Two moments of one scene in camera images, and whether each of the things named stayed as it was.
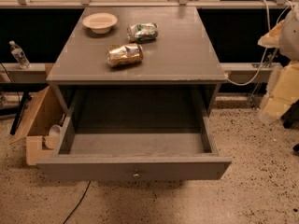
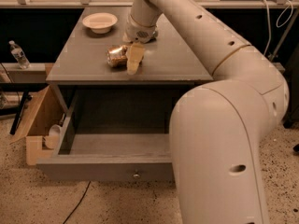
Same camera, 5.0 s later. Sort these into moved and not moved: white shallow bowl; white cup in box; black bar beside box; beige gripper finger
Moved: beige gripper finger
Not moved: white shallow bowl; white cup in box; black bar beside box
